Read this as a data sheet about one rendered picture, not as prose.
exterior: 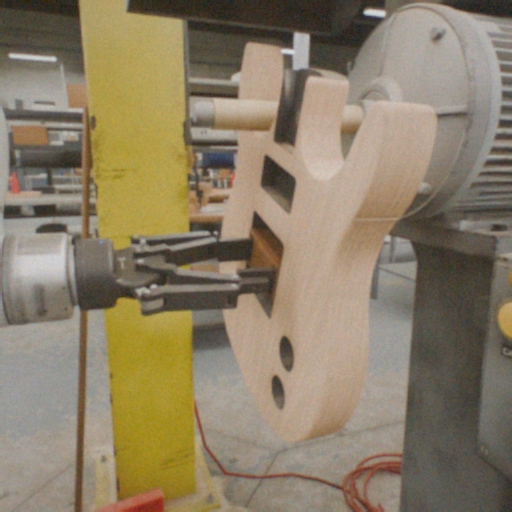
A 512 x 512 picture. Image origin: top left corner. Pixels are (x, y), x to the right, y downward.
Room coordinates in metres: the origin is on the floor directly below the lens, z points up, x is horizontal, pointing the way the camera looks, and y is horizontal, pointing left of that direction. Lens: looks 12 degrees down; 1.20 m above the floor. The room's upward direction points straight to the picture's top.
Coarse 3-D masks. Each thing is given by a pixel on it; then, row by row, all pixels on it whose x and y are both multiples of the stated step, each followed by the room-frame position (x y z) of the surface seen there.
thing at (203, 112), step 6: (204, 102) 0.47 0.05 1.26; (210, 102) 0.48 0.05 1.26; (198, 108) 0.47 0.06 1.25; (204, 108) 0.47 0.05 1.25; (210, 108) 0.47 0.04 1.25; (198, 114) 0.47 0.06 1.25; (204, 114) 0.47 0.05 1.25; (210, 114) 0.47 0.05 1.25; (198, 120) 0.47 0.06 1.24; (204, 120) 0.47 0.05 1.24; (210, 120) 0.47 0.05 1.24
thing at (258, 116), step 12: (216, 108) 0.47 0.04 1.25; (228, 108) 0.47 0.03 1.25; (240, 108) 0.48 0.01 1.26; (252, 108) 0.48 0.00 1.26; (264, 108) 0.49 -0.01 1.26; (276, 108) 0.49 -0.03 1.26; (348, 108) 0.53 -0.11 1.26; (360, 108) 0.53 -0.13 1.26; (216, 120) 0.47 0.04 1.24; (228, 120) 0.47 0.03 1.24; (240, 120) 0.48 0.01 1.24; (252, 120) 0.48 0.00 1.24; (264, 120) 0.49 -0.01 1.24; (348, 120) 0.52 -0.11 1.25; (360, 120) 0.53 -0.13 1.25; (348, 132) 0.53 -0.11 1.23
